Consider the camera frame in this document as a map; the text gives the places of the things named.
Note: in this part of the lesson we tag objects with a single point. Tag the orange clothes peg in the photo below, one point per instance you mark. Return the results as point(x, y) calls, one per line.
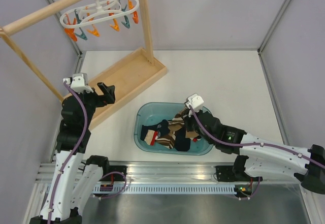
point(71, 34)

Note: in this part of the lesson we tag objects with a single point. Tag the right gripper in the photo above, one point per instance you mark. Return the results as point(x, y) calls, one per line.
point(188, 120)

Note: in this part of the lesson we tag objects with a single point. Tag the aluminium mounting rail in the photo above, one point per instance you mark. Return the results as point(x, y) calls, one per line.
point(172, 172)

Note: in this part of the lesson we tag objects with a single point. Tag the teal clothes peg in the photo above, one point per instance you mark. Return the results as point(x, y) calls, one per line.
point(82, 36)

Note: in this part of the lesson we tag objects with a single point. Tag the brown striped sock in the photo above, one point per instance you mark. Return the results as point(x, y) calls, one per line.
point(177, 122)
point(168, 140)

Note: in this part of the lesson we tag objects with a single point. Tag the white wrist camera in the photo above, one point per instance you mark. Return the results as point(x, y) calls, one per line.
point(194, 101)
point(78, 83)

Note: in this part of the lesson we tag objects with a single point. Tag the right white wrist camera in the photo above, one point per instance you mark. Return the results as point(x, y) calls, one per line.
point(194, 101)

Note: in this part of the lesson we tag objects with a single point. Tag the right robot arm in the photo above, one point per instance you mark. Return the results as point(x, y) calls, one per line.
point(258, 158)

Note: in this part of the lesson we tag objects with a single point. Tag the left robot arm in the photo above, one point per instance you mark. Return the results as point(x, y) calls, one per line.
point(67, 197)

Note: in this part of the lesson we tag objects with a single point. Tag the wooden hanging rack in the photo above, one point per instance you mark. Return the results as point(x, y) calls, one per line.
point(132, 74)

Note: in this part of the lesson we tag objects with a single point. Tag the yellow-orange clothes peg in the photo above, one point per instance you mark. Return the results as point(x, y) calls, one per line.
point(115, 26)

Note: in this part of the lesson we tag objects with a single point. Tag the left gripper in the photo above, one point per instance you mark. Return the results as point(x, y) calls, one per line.
point(107, 97)

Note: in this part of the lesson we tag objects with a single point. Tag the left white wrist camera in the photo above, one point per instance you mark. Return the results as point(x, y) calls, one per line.
point(78, 83)

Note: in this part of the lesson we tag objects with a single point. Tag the white slotted cable duct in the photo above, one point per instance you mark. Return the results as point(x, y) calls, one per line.
point(175, 189)

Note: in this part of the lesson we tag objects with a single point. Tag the white round clip hanger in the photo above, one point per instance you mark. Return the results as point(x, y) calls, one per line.
point(101, 11)

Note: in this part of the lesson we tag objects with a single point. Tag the teal plastic basin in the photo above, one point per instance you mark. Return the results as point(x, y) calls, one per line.
point(154, 112)

